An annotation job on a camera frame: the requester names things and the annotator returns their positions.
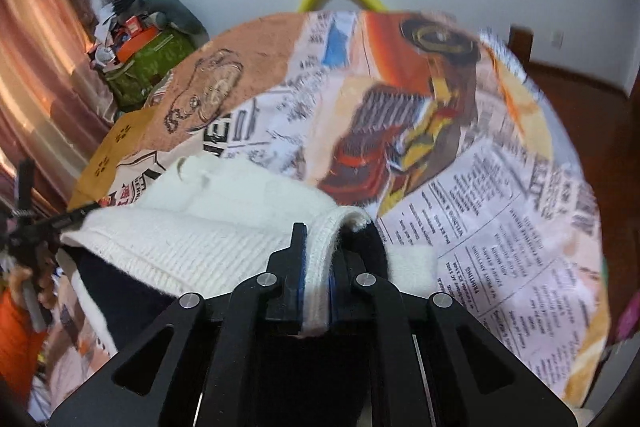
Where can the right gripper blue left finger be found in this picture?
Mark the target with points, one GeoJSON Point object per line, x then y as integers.
{"type": "Point", "coordinates": [285, 304]}

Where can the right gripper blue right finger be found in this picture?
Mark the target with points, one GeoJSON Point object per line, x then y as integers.
{"type": "Point", "coordinates": [344, 301]}

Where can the black and white striped sweater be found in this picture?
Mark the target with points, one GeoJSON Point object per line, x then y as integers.
{"type": "Point", "coordinates": [205, 225]}

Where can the person's left hand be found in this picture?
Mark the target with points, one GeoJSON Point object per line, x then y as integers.
{"type": "Point", "coordinates": [22, 276]}

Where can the pink striped curtain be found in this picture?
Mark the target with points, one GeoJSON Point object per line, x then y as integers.
{"type": "Point", "coordinates": [55, 108]}

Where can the newspaper print bed blanket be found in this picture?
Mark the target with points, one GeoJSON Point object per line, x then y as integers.
{"type": "Point", "coordinates": [440, 136]}

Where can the orange shoe box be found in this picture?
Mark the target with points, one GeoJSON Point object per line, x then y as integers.
{"type": "Point", "coordinates": [136, 43]}

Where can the grey plush toy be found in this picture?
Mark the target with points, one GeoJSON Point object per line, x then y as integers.
{"type": "Point", "coordinates": [173, 14]}

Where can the wooden bed post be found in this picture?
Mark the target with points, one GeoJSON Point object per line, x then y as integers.
{"type": "Point", "coordinates": [520, 43]}

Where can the white wall socket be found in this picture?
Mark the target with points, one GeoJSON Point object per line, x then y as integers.
{"type": "Point", "coordinates": [556, 39]}

